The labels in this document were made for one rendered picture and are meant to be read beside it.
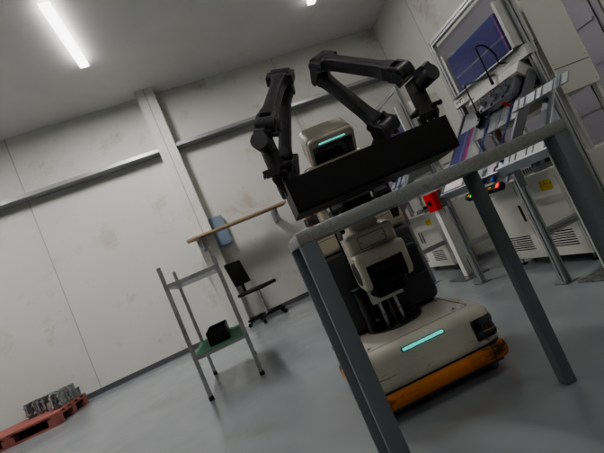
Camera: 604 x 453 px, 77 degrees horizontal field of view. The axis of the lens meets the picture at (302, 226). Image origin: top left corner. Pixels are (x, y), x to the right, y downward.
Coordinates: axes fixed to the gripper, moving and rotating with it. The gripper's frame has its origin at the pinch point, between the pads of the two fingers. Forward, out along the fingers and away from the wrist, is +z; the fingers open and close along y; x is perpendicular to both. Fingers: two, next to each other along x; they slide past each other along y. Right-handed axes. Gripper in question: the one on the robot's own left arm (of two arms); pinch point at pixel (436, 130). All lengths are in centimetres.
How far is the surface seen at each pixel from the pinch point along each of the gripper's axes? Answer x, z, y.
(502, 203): 139, 44, 99
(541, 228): 82, 61, 76
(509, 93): 95, -21, 107
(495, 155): -41.9, 18.0, -12.9
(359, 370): -41, 48, -62
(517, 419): -3, 95, -20
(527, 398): 5, 95, -10
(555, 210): 101, 58, 104
